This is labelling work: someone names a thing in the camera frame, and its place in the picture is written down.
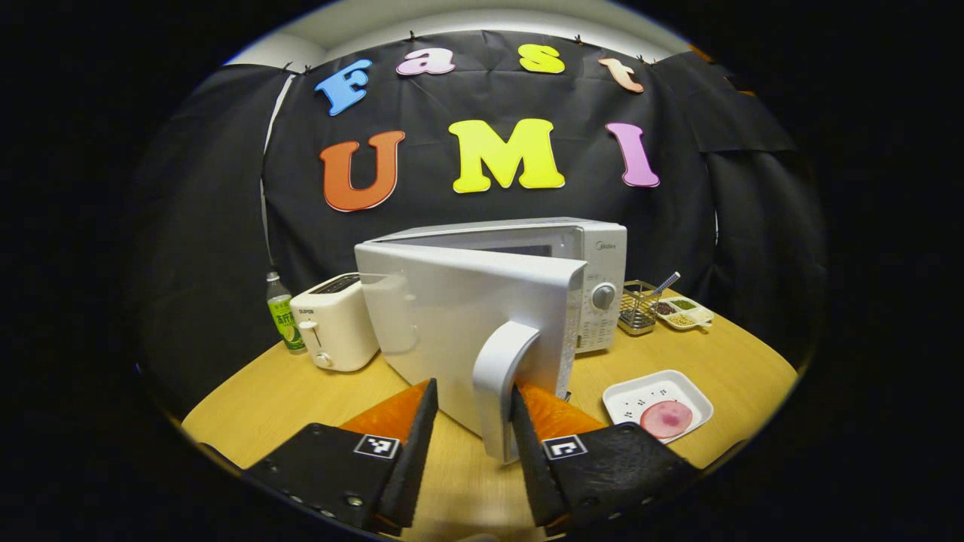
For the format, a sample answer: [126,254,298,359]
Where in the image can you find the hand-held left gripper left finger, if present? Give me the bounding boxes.
[243,379,439,537]

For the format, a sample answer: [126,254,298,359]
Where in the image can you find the white microwave oven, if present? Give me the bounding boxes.
[354,217,628,465]

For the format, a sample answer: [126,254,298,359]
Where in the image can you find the white toaster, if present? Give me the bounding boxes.
[290,273,380,373]

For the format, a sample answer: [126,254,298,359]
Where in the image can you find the green drink bottle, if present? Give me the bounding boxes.
[265,272,307,352]

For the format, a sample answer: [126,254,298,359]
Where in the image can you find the white divided spice dish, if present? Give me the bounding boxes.
[654,296,715,331]

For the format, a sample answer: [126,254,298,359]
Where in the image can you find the metal wire basket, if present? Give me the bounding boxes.
[618,280,664,336]

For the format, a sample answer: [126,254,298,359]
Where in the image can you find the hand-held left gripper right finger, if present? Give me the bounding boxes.
[511,382,701,537]

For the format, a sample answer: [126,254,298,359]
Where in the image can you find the pink ham slice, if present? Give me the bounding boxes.
[639,400,694,440]

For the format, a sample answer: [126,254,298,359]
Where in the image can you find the white food plate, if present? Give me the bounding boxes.
[602,370,714,445]

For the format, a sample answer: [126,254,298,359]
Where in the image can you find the black backdrop cloth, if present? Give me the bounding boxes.
[132,30,829,411]

